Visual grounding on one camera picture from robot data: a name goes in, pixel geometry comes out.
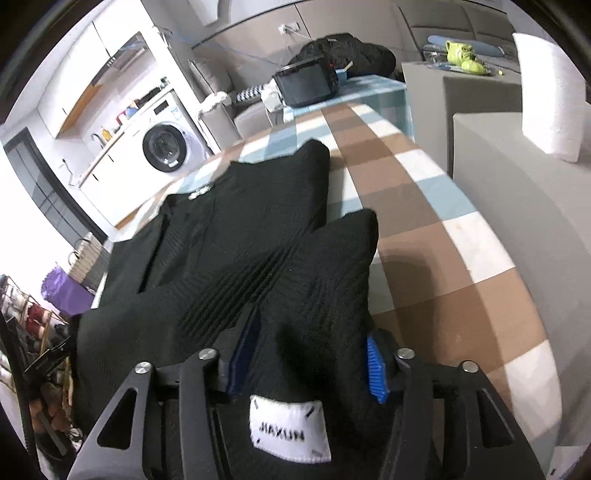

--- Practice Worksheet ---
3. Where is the white counter cabinet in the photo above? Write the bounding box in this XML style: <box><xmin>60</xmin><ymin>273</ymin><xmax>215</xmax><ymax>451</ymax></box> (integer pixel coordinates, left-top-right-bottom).
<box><xmin>69</xmin><ymin>124</ymin><xmax>155</xmax><ymax>229</ymax></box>

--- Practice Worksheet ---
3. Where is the grey sofa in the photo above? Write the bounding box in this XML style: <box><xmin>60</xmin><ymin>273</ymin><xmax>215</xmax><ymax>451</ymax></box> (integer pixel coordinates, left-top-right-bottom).
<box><xmin>189</xmin><ymin>2</ymin><xmax>522</xmax><ymax>155</ymax></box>

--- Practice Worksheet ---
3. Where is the black knit sweater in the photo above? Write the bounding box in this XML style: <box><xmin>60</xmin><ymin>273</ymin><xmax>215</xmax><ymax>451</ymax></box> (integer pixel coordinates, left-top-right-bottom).
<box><xmin>69</xmin><ymin>138</ymin><xmax>398</xmax><ymax>480</ymax></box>

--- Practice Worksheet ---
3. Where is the white paper towel roll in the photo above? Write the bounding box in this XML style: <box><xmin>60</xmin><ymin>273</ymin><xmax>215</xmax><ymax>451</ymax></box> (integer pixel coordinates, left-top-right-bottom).
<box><xmin>512</xmin><ymin>32</ymin><xmax>587</xmax><ymax>163</ymax></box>

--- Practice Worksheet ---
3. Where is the black jacket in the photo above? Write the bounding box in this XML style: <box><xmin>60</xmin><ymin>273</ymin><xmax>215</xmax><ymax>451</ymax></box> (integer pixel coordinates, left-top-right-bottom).
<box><xmin>288</xmin><ymin>33</ymin><xmax>398</xmax><ymax>79</ymax></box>

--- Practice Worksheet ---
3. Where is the white washing machine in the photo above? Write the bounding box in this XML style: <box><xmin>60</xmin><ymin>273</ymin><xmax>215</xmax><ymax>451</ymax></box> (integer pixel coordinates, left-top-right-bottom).
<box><xmin>124</xmin><ymin>90</ymin><xmax>208</xmax><ymax>174</ymax></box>

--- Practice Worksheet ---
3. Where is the dark door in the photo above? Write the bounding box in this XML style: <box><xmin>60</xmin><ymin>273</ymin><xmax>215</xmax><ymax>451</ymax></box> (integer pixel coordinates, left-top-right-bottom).
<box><xmin>2</xmin><ymin>129</ymin><xmax>109</xmax><ymax>250</ymax></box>

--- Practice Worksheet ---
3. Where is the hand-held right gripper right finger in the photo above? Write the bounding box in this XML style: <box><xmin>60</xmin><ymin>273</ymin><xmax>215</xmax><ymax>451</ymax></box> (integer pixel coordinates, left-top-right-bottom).
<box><xmin>366</xmin><ymin>335</ymin><xmax>529</xmax><ymax>480</ymax></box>

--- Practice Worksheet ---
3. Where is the purple bag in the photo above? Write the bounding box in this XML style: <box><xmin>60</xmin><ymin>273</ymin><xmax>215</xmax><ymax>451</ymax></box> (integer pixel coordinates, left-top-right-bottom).
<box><xmin>41</xmin><ymin>265</ymin><xmax>95</xmax><ymax>319</ymax></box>

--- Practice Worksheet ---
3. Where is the checkered tablecloth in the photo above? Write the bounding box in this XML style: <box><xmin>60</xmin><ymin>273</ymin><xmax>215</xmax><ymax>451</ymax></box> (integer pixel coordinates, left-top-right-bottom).
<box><xmin>92</xmin><ymin>76</ymin><xmax>568</xmax><ymax>462</ymax></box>

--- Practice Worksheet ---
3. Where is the woven basket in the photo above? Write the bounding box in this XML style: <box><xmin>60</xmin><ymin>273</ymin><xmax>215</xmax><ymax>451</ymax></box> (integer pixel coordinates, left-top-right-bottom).
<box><xmin>68</xmin><ymin>233</ymin><xmax>112</xmax><ymax>291</ymax></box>

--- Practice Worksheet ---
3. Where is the houndstooth pillow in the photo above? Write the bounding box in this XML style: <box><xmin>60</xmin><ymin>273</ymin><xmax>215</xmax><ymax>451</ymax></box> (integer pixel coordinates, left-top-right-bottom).
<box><xmin>231</xmin><ymin>83</ymin><xmax>271</xmax><ymax>106</ymax></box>

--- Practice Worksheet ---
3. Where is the white cloth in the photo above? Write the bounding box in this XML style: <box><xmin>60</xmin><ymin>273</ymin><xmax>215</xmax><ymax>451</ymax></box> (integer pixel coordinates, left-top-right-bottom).
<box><xmin>198</xmin><ymin>91</ymin><xmax>232</xmax><ymax>114</ymax></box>
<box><xmin>261</xmin><ymin>83</ymin><xmax>285</xmax><ymax>112</ymax></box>

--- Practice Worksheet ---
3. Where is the grey block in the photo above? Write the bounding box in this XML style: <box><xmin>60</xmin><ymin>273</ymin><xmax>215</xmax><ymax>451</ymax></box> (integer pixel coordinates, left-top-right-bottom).
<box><xmin>452</xmin><ymin>111</ymin><xmax>591</xmax><ymax>356</ymax></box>
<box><xmin>402</xmin><ymin>60</ymin><xmax>522</xmax><ymax>178</ymax></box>

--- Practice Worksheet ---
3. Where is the white wall cabinet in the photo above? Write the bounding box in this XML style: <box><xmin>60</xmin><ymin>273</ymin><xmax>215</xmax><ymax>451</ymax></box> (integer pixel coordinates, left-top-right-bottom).
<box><xmin>37</xmin><ymin>18</ymin><xmax>158</xmax><ymax>139</ymax></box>

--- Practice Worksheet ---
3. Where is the yellow-green toy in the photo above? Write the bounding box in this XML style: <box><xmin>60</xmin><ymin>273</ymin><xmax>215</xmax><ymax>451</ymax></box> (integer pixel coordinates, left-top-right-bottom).
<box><xmin>444</xmin><ymin>40</ymin><xmax>486</xmax><ymax>75</ymax></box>

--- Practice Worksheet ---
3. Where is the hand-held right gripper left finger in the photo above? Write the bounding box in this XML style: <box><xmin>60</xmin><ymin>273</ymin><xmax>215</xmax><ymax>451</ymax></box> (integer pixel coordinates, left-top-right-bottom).
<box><xmin>67</xmin><ymin>316</ymin><xmax>262</xmax><ymax>480</ymax></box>

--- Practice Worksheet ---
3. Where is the shoe rack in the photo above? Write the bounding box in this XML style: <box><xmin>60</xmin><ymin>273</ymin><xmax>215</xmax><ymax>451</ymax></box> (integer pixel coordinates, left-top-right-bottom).
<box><xmin>0</xmin><ymin>274</ymin><xmax>88</xmax><ymax>457</ymax></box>

